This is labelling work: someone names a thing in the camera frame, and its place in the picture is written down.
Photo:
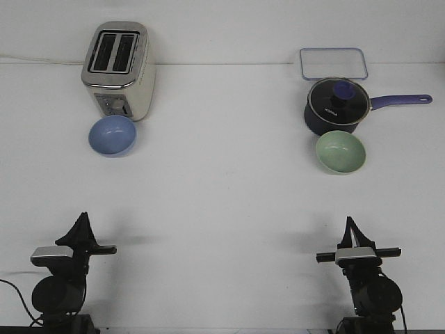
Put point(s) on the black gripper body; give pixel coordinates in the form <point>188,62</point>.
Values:
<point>83,252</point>
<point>372,265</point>

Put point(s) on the glass pot lid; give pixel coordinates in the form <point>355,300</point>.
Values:
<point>339,101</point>

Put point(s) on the clear rectangular container lid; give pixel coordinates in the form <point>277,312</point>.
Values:
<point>319,63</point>

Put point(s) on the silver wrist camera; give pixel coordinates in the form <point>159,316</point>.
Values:
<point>47,256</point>
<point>355,253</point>

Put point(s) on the blue bowl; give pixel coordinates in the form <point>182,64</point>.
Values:
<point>113,136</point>

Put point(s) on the green bowl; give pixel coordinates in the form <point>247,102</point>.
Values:
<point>340,152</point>

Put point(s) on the dark blue saucepan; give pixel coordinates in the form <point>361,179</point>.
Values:
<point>319,126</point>

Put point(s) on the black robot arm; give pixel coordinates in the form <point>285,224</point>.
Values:
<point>60,297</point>
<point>375,297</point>

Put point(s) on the cream and steel toaster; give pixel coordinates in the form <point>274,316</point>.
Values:
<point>119,70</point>

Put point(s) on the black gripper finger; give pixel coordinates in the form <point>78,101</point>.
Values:
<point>346,241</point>
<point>90,234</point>
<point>360,239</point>
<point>76,233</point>

